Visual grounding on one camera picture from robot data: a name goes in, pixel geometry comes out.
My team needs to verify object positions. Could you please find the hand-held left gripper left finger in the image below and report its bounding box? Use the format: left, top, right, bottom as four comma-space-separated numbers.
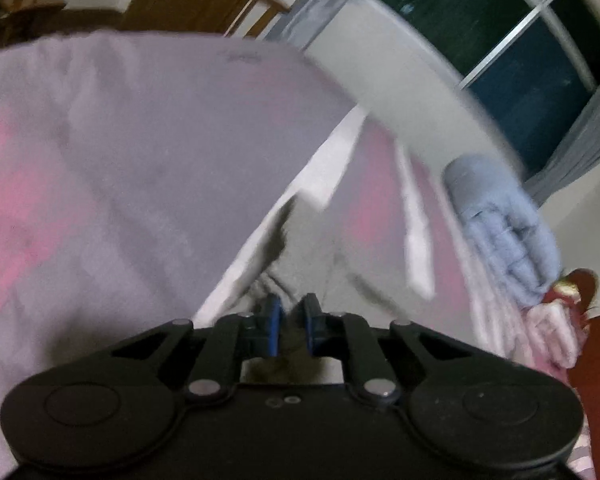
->
111, 294, 286, 406

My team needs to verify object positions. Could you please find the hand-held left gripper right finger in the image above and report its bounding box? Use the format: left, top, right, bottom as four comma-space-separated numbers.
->
300, 292, 473, 406

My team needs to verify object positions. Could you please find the folded light blue duvet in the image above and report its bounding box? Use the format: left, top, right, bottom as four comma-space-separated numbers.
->
442, 155, 563, 308

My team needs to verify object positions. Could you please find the pink grey striped bed sheet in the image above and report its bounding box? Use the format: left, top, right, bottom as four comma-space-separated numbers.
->
0, 30, 596, 480

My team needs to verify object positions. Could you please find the folded pink quilt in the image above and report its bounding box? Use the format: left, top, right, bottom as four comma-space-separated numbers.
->
522, 300, 581, 371

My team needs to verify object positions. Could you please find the red patterned blanket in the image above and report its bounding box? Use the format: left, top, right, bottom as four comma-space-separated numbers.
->
545, 267, 600, 331

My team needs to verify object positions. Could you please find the wooden chair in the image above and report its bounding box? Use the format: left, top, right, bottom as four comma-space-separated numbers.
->
225, 0, 293, 38

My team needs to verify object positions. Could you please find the grey curtain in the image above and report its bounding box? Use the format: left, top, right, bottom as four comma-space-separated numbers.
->
522, 70, 600, 206
265, 0, 396, 51

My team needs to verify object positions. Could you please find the dark sliding window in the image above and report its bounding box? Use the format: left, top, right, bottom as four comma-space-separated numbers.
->
365, 0, 600, 121

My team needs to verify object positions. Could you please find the dark wooden table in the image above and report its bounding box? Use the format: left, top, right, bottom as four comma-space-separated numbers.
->
0, 0, 68, 53

